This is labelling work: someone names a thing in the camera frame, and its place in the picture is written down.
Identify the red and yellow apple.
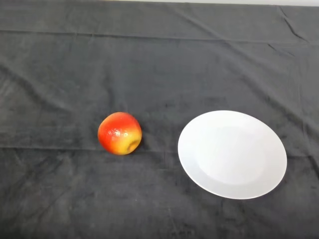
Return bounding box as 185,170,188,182
97,112,143,156

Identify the white round plate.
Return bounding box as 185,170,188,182
177,110,288,200

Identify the black cloth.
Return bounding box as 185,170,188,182
0,0,319,239

